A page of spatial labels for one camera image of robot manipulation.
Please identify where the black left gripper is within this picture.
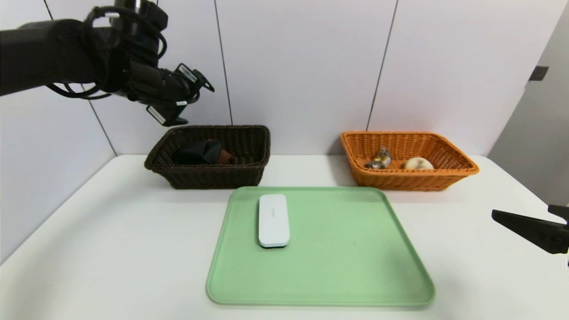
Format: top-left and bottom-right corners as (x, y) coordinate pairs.
(160, 63), (215, 104)

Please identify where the black fabric pouch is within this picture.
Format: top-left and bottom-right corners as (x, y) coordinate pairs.
(171, 140), (225, 166)

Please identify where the brown towel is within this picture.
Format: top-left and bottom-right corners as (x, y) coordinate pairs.
(214, 142), (238, 165)

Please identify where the chocolate candy packet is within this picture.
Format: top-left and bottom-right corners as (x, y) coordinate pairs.
(364, 146), (393, 170)

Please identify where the dark brown wicker basket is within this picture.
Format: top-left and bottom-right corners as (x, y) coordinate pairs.
(144, 125), (271, 190)

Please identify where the orange wicker basket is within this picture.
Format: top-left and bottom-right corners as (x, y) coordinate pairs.
(341, 131), (480, 192)

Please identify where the white rectangular plastic case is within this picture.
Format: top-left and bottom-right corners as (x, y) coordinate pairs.
(258, 194), (291, 248)

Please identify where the green plastic tray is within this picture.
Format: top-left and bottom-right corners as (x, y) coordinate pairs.
(206, 186), (435, 307)

